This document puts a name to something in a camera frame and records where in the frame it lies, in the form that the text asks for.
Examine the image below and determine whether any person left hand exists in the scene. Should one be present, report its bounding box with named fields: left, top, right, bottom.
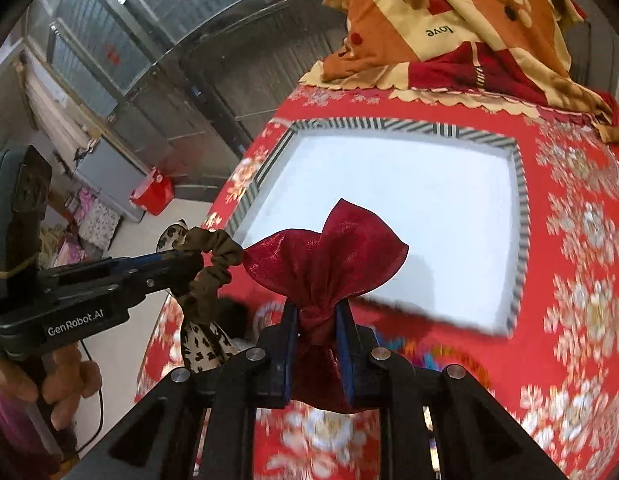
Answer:
left=0, top=344, right=102, bottom=430

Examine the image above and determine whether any red gold floral tablecloth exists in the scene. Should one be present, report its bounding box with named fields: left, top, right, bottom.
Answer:
left=133, top=84, right=619, bottom=480

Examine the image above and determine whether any red box on floor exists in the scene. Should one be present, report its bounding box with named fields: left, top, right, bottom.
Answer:
left=129, top=168, right=175, bottom=217

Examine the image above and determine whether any brown scrunchie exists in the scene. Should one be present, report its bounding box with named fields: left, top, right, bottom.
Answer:
left=177, top=228, right=243, bottom=325

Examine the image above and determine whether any leopard print bow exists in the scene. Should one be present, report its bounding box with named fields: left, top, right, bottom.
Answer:
left=180, top=320, right=240, bottom=374

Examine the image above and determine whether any dark red satin bow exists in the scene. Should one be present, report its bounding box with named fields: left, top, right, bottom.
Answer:
left=243, top=200, right=409, bottom=413

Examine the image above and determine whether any orange red patterned blanket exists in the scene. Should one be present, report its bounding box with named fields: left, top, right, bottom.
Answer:
left=300, top=0, right=619, bottom=143

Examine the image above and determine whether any striped white tray box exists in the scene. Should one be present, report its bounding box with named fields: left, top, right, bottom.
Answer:
left=226, top=117, right=531, bottom=337

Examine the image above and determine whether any black cable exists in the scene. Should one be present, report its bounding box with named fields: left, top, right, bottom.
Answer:
left=76, top=339, right=106, bottom=456

